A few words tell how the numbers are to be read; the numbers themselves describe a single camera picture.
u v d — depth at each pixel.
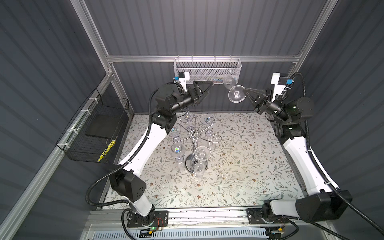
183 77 0.59
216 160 0.94
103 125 0.72
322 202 0.38
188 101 0.58
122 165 0.43
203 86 0.54
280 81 0.48
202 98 0.65
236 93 0.57
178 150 0.63
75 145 0.64
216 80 0.91
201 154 0.62
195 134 0.68
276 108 0.52
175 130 0.68
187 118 0.72
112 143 0.70
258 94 0.53
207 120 0.71
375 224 0.33
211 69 0.99
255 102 0.54
